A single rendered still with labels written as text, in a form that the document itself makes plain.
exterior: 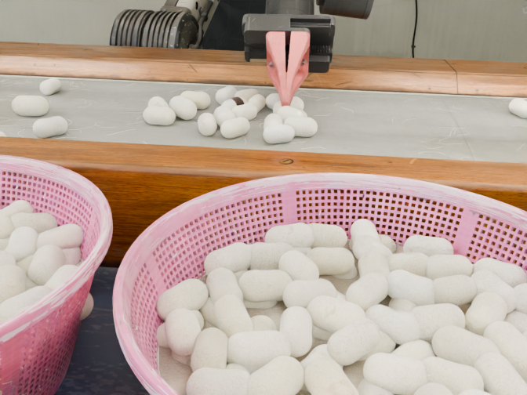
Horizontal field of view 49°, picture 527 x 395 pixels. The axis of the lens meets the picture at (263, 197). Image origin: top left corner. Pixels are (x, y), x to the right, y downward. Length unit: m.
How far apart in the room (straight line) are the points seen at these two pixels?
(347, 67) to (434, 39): 1.98
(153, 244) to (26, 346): 0.09
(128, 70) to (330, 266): 0.52
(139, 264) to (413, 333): 0.15
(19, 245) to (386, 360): 0.24
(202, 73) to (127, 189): 0.37
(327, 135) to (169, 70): 0.29
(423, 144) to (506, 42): 2.27
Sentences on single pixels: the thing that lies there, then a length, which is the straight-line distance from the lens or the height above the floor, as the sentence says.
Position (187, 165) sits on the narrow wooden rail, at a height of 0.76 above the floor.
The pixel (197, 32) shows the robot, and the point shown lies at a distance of 1.10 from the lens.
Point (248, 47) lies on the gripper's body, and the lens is 0.70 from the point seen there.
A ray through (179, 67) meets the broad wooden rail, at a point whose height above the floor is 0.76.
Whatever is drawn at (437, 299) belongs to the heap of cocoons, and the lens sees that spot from 0.36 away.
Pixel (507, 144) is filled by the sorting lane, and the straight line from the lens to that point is 0.63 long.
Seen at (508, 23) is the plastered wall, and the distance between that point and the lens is 2.84.
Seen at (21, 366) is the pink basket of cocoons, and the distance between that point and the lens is 0.32.
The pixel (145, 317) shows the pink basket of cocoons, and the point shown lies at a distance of 0.32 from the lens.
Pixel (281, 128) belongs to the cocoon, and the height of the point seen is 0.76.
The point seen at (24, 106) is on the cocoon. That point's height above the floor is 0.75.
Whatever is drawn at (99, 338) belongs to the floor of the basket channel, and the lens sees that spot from 0.42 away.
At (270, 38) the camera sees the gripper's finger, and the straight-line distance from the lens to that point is 0.65.
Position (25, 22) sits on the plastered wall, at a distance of 2.98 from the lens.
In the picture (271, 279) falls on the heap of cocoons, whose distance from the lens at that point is 0.35.
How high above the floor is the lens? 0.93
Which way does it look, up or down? 25 degrees down
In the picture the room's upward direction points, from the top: 2 degrees clockwise
